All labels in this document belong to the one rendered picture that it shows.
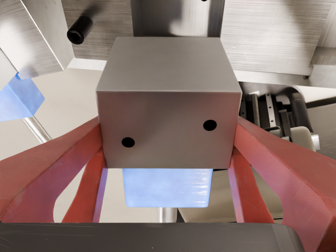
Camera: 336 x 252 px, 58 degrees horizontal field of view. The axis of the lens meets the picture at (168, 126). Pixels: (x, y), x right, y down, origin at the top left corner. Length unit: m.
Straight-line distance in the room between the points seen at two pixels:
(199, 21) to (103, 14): 0.06
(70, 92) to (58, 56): 1.23
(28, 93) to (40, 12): 0.08
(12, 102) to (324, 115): 0.83
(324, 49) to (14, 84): 0.25
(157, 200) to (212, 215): 0.35
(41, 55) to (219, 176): 0.32
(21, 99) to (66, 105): 1.27
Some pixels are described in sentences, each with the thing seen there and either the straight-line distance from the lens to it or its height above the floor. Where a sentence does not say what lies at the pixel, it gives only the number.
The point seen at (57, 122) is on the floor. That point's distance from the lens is 1.68.
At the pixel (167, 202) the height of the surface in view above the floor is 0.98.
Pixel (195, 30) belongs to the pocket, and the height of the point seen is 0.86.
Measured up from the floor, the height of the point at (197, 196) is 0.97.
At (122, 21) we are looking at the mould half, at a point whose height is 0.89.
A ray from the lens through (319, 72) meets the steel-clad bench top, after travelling 0.32.
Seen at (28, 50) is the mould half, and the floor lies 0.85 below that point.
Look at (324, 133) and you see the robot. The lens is 0.92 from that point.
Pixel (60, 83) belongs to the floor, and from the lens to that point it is 1.49.
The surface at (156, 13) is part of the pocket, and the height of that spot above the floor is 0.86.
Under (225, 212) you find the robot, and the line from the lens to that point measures 0.49.
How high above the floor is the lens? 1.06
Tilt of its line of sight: 46 degrees down
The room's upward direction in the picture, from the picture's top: 168 degrees counter-clockwise
